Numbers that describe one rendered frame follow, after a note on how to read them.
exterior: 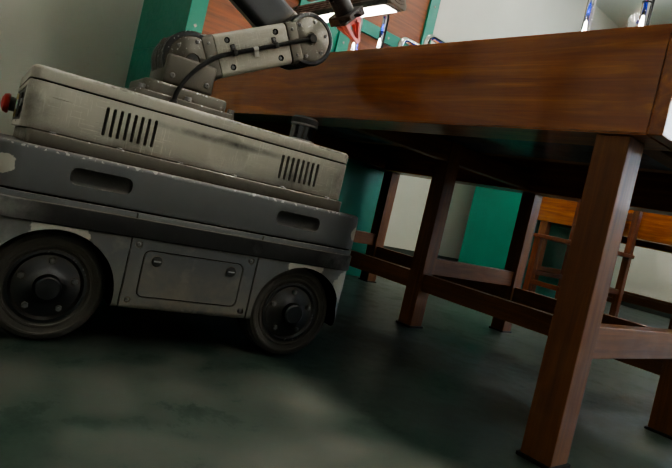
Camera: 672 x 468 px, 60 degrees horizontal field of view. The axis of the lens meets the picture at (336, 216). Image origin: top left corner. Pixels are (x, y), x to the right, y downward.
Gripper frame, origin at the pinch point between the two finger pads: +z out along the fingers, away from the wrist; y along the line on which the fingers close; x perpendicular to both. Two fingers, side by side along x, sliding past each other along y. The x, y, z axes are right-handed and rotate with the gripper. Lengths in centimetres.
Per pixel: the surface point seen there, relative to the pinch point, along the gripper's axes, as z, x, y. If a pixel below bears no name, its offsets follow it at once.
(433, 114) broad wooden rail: 6, 28, -49
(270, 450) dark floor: 10, 102, -75
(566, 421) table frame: 41, 65, -93
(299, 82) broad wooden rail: 1.0, 21.4, 5.4
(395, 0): 0.5, -27.4, 7.6
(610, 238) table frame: 20, 41, -92
